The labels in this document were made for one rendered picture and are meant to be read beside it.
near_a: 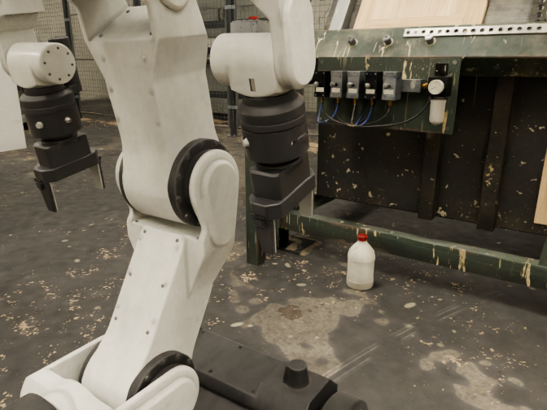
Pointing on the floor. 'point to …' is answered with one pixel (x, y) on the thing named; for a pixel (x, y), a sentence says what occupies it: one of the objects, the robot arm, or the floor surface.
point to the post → (254, 256)
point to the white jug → (361, 264)
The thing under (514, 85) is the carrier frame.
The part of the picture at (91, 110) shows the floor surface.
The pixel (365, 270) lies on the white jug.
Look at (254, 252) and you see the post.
